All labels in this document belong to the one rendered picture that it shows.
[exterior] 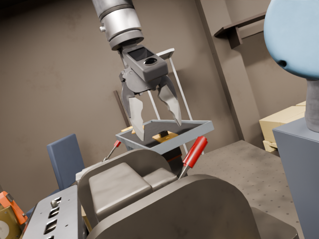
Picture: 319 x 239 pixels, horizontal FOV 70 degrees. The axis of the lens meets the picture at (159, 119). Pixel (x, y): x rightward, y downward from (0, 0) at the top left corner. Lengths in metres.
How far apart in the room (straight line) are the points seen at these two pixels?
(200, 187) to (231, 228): 0.04
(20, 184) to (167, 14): 3.11
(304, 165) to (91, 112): 3.00
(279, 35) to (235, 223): 0.19
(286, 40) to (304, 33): 0.02
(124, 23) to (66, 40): 2.98
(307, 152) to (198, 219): 0.32
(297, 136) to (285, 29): 0.23
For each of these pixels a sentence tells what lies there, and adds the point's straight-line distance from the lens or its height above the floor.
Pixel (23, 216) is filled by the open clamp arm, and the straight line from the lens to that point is 1.00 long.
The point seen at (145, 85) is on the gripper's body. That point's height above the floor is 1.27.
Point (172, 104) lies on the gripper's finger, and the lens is 0.47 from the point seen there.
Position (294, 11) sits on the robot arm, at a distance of 0.28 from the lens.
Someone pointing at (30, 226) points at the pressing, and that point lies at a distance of 0.86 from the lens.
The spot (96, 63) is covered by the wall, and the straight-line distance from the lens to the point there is 3.29.
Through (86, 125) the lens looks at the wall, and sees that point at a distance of 3.33.
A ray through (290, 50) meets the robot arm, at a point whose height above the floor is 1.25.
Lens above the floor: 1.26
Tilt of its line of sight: 7 degrees down
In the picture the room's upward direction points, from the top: 20 degrees counter-clockwise
